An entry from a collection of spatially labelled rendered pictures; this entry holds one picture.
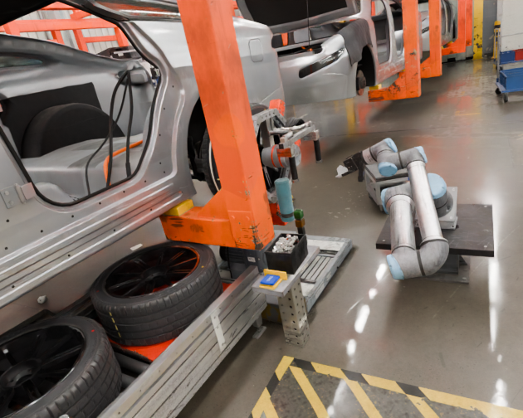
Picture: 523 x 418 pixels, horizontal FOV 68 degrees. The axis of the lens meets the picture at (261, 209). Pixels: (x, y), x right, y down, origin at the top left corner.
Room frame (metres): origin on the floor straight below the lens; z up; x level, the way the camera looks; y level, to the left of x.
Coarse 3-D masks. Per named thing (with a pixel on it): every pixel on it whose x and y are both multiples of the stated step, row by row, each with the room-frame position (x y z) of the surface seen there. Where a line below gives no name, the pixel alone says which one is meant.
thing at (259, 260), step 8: (224, 248) 2.20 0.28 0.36; (232, 248) 2.17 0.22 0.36; (240, 248) 2.13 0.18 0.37; (264, 248) 2.05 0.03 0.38; (224, 256) 2.19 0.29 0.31; (232, 256) 2.15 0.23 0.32; (240, 256) 2.12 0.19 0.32; (248, 256) 2.05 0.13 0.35; (256, 256) 2.02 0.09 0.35; (264, 256) 2.03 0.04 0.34; (232, 264) 2.22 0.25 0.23; (240, 264) 2.20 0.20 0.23; (248, 264) 2.06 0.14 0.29; (256, 264) 2.03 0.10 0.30; (264, 264) 2.03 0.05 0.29; (232, 272) 2.15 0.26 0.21; (240, 272) 2.11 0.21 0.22
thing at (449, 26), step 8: (424, 0) 12.35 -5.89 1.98; (392, 8) 12.67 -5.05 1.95; (400, 8) 13.13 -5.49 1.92; (456, 8) 13.04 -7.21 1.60; (424, 16) 9.94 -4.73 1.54; (448, 16) 12.37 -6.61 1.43; (456, 16) 12.97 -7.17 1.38; (424, 24) 9.79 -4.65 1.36; (448, 24) 12.23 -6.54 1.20; (456, 24) 12.97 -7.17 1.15; (424, 32) 9.73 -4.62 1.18; (448, 32) 11.82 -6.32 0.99; (456, 32) 12.96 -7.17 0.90; (384, 40) 10.10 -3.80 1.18; (424, 40) 9.72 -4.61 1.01; (448, 40) 11.57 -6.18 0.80; (424, 48) 9.76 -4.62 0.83
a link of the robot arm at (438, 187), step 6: (432, 174) 1.96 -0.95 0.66; (432, 180) 1.94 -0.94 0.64; (438, 180) 1.92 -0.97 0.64; (432, 186) 1.92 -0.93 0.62; (438, 186) 1.90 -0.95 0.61; (444, 186) 1.90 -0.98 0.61; (432, 192) 1.89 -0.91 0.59; (438, 192) 1.88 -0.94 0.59; (444, 192) 1.90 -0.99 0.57; (438, 198) 1.90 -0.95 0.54; (444, 198) 1.93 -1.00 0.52; (438, 204) 1.94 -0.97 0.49
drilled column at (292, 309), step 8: (296, 280) 1.65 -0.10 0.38; (296, 288) 1.63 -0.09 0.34; (288, 296) 1.61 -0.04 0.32; (296, 296) 1.62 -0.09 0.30; (280, 304) 1.65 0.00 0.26; (288, 304) 1.62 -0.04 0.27; (296, 304) 1.61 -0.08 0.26; (304, 304) 1.67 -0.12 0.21; (280, 312) 1.65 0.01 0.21; (288, 312) 1.62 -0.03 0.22; (296, 312) 1.60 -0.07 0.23; (304, 312) 1.66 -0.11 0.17; (288, 320) 1.63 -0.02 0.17; (296, 320) 1.60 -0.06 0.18; (304, 320) 1.65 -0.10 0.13; (288, 328) 1.63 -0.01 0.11; (296, 328) 1.60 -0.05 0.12; (304, 328) 1.64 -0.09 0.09; (288, 336) 1.64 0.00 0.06; (296, 336) 1.63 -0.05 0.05; (304, 336) 1.62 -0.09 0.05; (296, 344) 1.62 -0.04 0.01; (304, 344) 1.61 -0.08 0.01
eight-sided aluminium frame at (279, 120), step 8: (264, 112) 2.37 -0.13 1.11; (272, 112) 2.37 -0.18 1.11; (256, 120) 2.21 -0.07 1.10; (264, 120) 2.28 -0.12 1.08; (280, 120) 2.43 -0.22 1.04; (256, 128) 2.19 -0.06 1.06; (256, 136) 2.18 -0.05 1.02; (288, 168) 2.51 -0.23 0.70; (288, 176) 2.44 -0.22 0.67; (272, 192) 2.32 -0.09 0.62; (272, 200) 2.21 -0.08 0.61
